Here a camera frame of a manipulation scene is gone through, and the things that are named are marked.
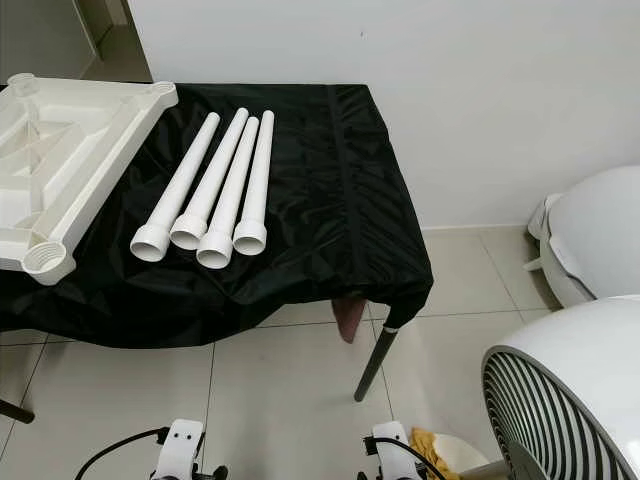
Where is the white plastic table top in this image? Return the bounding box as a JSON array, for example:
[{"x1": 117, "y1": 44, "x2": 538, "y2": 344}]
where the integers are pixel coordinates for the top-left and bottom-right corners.
[{"x1": 0, "y1": 73, "x2": 179, "y2": 287}]

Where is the black tablecloth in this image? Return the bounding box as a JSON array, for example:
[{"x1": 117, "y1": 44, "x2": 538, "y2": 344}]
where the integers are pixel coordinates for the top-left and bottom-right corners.
[{"x1": 0, "y1": 83, "x2": 434, "y2": 349}]

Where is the pink stool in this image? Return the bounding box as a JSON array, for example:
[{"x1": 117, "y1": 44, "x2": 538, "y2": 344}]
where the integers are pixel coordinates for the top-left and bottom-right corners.
[{"x1": 332, "y1": 297, "x2": 366, "y2": 344}]

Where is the yellow cloth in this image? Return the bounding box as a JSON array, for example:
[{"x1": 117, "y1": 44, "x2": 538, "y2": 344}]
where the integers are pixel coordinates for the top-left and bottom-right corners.
[{"x1": 408, "y1": 427, "x2": 461, "y2": 480}]

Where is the white round basin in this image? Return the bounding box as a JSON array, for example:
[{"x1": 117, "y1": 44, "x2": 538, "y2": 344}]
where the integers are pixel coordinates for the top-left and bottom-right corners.
[{"x1": 410, "y1": 430, "x2": 491, "y2": 480}]

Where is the white round appliance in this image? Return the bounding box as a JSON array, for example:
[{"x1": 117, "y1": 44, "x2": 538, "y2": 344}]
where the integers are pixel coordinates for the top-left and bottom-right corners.
[{"x1": 525, "y1": 165, "x2": 640, "y2": 308}]

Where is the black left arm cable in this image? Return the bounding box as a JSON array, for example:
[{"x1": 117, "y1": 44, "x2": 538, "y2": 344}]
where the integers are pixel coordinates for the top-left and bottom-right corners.
[{"x1": 75, "y1": 428, "x2": 169, "y2": 480}]

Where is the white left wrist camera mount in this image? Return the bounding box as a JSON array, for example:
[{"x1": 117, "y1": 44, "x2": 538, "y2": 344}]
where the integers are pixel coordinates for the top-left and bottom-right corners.
[{"x1": 160, "y1": 419, "x2": 206, "y2": 480}]

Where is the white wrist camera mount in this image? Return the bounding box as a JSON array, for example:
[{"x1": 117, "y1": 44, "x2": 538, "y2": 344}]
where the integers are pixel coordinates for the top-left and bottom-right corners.
[
  {"x1": 160, "y1": 419, "x2": 206, "y2": 480},
  {"x1": 365, "y1": 421, "x2": 411, "y2": 480}
]

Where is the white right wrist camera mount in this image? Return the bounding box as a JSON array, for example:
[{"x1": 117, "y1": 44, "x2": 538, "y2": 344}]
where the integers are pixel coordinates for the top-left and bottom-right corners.
[{"x1": 365, "y1": 421, "x2": 411, "y2": 480}]

